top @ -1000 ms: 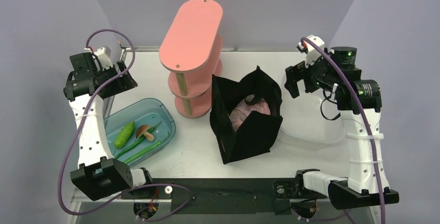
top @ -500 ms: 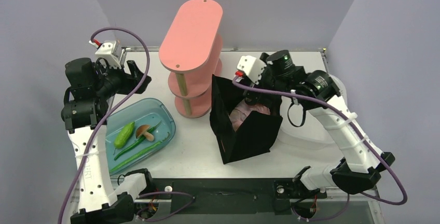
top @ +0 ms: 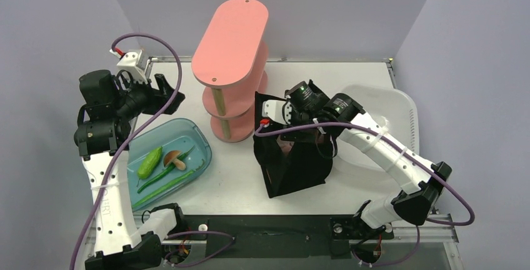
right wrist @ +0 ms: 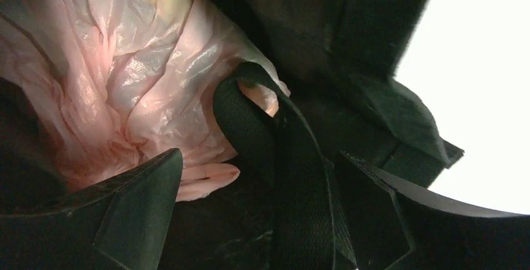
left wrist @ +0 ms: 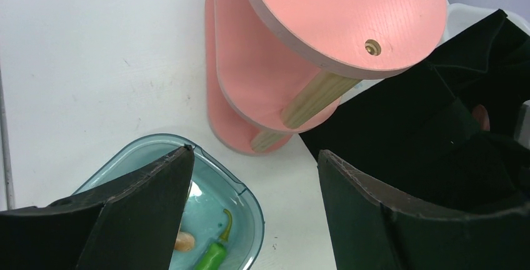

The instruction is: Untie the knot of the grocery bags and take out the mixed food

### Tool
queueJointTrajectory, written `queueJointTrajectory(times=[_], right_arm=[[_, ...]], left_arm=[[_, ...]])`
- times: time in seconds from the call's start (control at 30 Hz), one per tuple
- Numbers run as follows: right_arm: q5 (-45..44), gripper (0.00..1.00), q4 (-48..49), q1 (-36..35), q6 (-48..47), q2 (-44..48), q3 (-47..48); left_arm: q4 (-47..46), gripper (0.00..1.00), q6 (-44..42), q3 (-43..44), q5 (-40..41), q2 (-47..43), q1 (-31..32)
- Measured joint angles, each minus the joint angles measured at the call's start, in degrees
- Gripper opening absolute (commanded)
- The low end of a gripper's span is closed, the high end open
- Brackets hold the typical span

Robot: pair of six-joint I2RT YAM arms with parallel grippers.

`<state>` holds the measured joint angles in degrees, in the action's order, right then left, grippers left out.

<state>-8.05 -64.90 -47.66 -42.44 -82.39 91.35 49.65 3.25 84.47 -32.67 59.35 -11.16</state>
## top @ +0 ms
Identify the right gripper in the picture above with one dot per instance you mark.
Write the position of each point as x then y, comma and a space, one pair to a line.
305, 135

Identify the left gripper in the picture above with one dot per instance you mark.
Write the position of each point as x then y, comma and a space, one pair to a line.
157, 98

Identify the black fabric bag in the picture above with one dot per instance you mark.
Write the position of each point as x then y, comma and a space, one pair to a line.
289, 166

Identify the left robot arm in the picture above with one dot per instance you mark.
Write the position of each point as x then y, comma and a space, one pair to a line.
103, 136

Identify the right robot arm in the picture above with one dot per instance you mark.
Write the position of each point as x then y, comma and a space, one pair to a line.
306, 108

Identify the blue transparent tray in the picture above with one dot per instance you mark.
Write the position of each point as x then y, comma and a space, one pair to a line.
177, 134

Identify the brown mushroom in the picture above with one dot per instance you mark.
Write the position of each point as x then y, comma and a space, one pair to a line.
172, 159

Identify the green bitter gourd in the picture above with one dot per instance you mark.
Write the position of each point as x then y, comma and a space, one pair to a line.
149, 163

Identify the white plastic basin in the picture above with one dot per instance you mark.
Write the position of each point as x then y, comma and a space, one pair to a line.
388, 107

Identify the light green long pepper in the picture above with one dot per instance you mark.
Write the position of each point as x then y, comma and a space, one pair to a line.
169, 187

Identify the pink three-tier shelf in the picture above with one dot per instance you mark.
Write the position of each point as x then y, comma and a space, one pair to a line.
229, 62

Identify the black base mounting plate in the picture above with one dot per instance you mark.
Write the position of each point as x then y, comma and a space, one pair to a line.
276, 236

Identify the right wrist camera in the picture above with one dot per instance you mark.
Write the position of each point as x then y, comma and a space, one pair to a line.
277, 111

